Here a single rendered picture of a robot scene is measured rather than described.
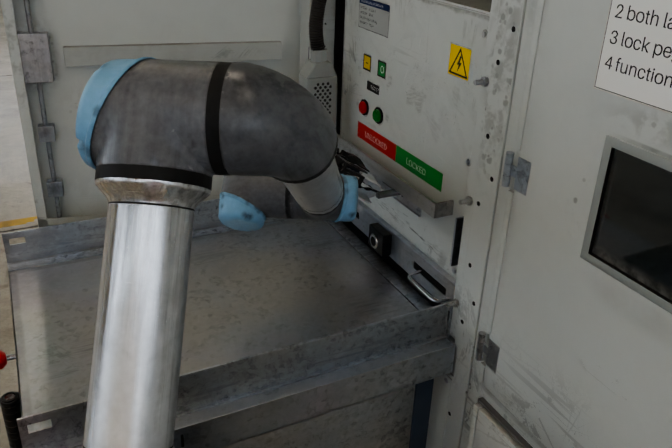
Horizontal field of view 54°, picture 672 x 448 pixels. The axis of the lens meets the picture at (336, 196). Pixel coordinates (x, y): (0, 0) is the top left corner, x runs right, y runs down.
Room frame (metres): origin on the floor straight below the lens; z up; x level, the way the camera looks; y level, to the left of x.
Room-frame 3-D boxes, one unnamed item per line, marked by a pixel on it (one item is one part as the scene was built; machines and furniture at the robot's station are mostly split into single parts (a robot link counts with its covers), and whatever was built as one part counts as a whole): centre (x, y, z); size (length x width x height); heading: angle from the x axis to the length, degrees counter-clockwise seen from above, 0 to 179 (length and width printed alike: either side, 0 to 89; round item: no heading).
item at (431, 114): (1.23, -0.11, 1.15); 0.48 x 0.01 x 0.48; 27
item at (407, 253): (1.24, -0.13, 0.89); 0.54 x 0.05 x 0.06; 27
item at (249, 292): (1.05, 0.23, 0.82); 0.68 x 0.62 x 0.06; 117
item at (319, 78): (1.38, 0.04, 1.14); 0.08 x 0.05 x 0.17; 117
